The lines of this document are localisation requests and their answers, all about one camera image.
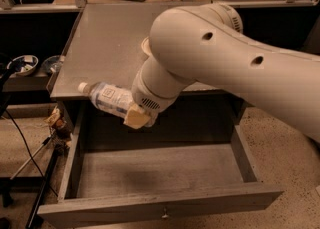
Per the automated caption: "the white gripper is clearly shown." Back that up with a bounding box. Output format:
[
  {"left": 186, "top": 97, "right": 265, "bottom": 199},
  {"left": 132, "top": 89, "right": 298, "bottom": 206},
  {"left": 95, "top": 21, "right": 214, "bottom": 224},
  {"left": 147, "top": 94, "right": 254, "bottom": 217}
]
[{"left": 124, "top": 56, "right": 194, "bottom": 129}]

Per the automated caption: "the clear plastic bottle blue label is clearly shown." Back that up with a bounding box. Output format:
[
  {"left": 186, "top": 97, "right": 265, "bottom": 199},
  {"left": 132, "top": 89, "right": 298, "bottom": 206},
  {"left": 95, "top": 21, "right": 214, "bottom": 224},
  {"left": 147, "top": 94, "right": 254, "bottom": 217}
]
[{"left": 77, "top": 80, "right": 158, "bottom": 129}]

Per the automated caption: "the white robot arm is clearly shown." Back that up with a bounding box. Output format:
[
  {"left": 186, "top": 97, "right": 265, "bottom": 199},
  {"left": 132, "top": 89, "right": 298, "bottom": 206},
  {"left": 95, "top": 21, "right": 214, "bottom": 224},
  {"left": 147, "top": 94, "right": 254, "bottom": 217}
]
[{"left": 132, "top": 3, "right": 320, "bottom": 142}]

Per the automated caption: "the open grey top drawer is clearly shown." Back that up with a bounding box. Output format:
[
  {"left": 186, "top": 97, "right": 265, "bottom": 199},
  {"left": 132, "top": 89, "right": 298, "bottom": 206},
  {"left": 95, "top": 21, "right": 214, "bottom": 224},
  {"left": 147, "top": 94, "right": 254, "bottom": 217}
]
[{"left": 38, "top": 115, "right": 283, "bottom": 229}]

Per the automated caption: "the small metal drawer knob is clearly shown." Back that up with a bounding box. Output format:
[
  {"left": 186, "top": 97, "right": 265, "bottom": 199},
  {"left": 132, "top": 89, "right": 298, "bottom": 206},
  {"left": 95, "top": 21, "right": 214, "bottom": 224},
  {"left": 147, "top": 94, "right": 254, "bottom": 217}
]
[{"left": 161, "top": 207, "right": 170, "bottom": 220}]

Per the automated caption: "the grey cabinet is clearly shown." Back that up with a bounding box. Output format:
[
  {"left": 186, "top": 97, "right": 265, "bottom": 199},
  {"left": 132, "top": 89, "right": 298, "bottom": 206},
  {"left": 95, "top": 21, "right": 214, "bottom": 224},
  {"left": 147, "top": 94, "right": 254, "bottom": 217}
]
[{"left": 45, "top": 0, "right": 262, "bottom": 151}]

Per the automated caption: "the crumpled snack bag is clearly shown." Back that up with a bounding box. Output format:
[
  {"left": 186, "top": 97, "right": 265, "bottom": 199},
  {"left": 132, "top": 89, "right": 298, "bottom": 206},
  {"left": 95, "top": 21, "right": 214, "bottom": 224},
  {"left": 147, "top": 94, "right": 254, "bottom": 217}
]
[{"left": 45, "top": 106, "right": 71, "bottom": 141}]

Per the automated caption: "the dark glass bowl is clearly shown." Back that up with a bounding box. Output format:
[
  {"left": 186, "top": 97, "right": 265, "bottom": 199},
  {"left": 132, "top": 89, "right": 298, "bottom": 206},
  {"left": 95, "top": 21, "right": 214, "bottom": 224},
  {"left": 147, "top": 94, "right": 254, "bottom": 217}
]
[{"left": 41, "top": 55, "right": 64, "bottom": 75}]

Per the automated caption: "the bowl with small items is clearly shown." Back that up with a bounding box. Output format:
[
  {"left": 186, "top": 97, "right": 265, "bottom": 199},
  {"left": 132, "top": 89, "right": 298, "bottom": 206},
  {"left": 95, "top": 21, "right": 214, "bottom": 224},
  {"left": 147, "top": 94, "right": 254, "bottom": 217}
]
[{"left": 7, "top": 55, "right": 39, "bottom": 77}]

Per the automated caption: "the black tripod stand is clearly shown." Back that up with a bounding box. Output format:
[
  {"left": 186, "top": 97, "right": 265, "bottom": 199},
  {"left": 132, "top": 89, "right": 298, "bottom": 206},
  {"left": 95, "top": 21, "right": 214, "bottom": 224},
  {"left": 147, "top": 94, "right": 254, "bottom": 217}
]
[{"left": 0, "top": 52, "right": 73, "bottom": 229}]

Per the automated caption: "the black cable on floor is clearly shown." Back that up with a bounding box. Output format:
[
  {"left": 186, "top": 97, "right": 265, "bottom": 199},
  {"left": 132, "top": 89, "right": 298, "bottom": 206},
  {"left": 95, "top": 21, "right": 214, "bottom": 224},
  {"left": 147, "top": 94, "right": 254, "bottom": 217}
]
[{"left": 3, "top": 108, "right": 59, "bottom": 197}]

